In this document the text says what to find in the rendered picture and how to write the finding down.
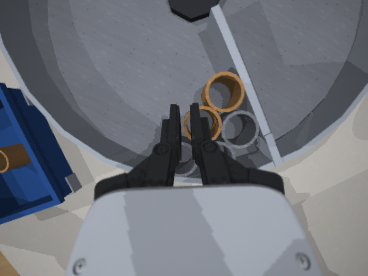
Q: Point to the blue open-top crate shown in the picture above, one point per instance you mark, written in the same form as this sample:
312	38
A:
22	191

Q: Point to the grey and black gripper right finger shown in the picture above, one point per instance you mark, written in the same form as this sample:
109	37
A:
216	167

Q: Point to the bronze bushing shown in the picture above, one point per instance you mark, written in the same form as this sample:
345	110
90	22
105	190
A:
15	156
235	86
216	122

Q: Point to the grey steel bushing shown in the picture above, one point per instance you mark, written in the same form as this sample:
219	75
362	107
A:
250	129
185	168
227	149

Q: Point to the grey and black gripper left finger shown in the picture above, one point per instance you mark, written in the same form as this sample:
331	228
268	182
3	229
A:
158	169

